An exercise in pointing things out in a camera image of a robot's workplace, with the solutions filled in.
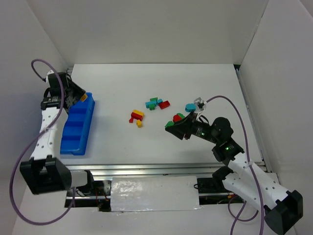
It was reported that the blue compartment bin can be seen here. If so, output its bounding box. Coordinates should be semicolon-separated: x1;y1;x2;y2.
60;93;95;156

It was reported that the teal rounded lego brick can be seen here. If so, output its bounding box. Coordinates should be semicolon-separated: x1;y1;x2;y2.
185;103;196;113

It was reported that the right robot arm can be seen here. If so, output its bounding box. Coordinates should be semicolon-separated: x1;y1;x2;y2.
165;113;303;235

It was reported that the aluminium front rail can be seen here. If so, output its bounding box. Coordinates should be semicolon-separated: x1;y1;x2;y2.
67;163;223;177

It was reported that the red rounded lego brick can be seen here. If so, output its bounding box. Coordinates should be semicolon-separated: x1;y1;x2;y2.
173;114;182;122

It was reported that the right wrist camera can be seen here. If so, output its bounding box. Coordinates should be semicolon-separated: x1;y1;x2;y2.
194;97;207;119

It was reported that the small yellow lego cube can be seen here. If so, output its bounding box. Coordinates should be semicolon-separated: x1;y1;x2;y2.
136;119;142;128

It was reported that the long yellow lego brick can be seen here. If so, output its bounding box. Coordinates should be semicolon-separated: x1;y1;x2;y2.
133;110;144;118

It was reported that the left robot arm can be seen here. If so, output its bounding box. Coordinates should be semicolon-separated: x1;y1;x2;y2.
20;71;93;195

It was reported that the long teal lego brick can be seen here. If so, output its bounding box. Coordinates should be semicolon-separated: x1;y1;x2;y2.
145;100;157;109

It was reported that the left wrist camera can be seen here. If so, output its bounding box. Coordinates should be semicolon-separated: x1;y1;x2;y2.
45;70;59;87

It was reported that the white taped panel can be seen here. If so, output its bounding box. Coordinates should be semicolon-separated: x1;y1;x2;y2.
111;176;200;212

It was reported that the red square lego brick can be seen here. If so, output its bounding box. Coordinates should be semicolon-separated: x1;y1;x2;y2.
158;100;170;109

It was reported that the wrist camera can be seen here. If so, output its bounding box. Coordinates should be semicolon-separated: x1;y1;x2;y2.
194;97;207;119
45;70;59;87

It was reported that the long red lego brick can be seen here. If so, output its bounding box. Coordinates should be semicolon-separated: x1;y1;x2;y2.
131;112;143;121

